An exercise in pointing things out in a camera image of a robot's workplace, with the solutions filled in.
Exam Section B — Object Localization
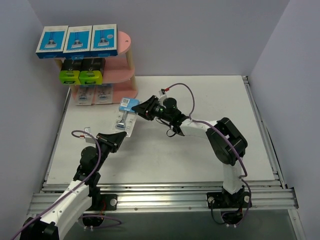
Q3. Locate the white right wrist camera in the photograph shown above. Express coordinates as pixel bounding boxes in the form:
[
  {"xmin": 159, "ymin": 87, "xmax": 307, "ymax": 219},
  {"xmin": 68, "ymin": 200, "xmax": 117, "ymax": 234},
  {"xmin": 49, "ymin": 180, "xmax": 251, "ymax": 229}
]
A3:
[{"xmin": 158, "ymin": 89, "xmax": 167, "ymax": 105}]

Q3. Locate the blue Harry's razor box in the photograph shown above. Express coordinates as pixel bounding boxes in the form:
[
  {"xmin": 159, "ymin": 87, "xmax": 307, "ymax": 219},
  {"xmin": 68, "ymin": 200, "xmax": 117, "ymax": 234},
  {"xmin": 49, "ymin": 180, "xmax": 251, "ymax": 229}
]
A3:
[
  {"xmin": 90, "ymin": 24, "xmax": 118, "ymax": 58},
  {"xmin": 35, "ymin": 25, "xmax": 69, "ymax": 59},
  {"xmin": 63, "ymin": 25, "xmax": 93, "ymax": 60}
]

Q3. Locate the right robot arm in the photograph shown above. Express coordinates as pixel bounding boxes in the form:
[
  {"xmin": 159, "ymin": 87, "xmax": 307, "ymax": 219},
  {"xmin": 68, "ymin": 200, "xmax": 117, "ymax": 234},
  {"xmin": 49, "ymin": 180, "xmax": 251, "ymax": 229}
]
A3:
[{"xmin": 131, "ymin": 95, "xmax": 248, "ymax": 207}]

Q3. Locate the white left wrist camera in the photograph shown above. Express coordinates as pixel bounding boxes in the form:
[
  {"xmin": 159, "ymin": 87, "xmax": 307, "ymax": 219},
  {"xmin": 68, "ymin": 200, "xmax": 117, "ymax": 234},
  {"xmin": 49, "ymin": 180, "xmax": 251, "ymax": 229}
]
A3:
[{"xmin": 80, "ymin": 127, "xmax": 95, "ymax": 144}]

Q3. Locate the pink three-tier shelf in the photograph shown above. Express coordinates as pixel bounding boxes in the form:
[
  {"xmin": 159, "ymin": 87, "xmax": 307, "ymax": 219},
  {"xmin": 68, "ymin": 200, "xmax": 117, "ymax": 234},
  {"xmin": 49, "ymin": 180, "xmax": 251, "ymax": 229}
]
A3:
[{"xmin": 57, "ymin": 29, "xmax": 138, "ymax": 103}]

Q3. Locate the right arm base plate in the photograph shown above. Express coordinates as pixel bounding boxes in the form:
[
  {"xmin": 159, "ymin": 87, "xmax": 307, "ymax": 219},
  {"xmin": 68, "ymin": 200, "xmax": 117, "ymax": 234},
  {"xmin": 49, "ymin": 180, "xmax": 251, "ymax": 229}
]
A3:
[{"xmin": 206, "ymin": 191, "xmax": 252, "ymax": 209}]

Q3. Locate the aluminium rail frame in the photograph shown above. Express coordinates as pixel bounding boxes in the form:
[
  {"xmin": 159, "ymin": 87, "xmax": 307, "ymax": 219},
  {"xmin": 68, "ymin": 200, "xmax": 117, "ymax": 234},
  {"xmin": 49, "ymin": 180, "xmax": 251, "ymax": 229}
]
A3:
[{"xmin": 28, "ymin": 75, "xmax": 305, "ymax": 240}]

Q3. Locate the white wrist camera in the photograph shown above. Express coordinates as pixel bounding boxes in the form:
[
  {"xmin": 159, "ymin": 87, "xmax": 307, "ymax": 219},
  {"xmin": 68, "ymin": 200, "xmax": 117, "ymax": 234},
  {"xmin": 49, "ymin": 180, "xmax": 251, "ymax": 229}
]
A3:
[
  {"xmin": 158, "ymin": 89, "xmax": 167, "ymax": 105},
  {"xmin": 80, "ymin": 127, "xmax": 95, "ymax": 144}
]

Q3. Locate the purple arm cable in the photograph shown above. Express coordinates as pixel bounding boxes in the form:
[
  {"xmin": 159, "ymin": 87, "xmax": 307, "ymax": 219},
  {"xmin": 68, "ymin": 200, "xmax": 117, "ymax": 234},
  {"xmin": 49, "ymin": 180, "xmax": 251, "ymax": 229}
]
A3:
[
  {"xmin": 9, "ymin": 129, "xmax": 123, "ymax": 240},
  {"xmin": 165, "ymin": 83, "xmax": 252, "ymax": 224}
]

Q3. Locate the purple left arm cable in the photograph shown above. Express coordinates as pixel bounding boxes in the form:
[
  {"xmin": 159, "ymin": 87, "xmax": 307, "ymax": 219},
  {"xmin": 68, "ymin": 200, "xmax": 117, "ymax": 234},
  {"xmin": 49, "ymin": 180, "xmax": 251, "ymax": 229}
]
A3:
[{"xmin": 9, "ymin": 129, "xmax": 123, "ymax": 240}]

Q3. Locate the clear blister razor pack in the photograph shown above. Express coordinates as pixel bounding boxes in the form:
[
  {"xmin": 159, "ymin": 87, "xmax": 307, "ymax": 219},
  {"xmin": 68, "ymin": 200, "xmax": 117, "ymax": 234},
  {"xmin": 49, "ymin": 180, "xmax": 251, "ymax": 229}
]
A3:
[
  {"xmin": 112, "ymin": 97, "xmax": 140, "ymax": 138},
  {"xmin": 75, "ymin": 85, "xmax": 95, "ymax": 106}
]

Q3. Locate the white Gillette razor pack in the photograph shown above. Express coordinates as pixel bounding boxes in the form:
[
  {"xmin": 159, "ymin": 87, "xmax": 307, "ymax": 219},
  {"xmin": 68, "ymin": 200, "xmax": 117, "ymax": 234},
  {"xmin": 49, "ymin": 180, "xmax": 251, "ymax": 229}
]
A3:
[{"xmin": 94, "ymin": 84, "xmax": 113, "ymax": 105}]

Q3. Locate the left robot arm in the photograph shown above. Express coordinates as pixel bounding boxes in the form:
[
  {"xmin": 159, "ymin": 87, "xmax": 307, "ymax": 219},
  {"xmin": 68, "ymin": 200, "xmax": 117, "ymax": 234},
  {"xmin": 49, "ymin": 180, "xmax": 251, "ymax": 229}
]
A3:
[{"xmin": 19, "ymin": 130, "xmax": 127, "ymax": 240}]

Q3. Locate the black green razor box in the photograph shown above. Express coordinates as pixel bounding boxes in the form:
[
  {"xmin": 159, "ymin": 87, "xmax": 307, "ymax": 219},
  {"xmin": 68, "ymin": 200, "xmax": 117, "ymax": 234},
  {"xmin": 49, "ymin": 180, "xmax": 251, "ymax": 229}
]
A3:
[
  {"xmin": 79, "ymin": 58, "xmax": 106, "ymax": 85},
  {"xmin": 59, "ymin": 59, "xmax": 82, "ymax": 85}
]

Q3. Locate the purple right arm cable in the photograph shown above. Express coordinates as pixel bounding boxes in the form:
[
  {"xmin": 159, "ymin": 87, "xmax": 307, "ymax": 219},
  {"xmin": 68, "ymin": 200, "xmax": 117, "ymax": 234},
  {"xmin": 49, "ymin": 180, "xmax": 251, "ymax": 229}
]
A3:
[{"xmin": 165, "ymin": 83, "xmax": 252, "ymax": 224}]

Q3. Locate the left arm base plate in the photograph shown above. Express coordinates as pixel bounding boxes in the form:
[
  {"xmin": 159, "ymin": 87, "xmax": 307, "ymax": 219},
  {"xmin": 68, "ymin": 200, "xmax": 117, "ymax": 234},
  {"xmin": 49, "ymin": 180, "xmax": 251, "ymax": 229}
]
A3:
[{"xmin": 97, "ymin": 193, "xmax": 118, "ymax": 211}]

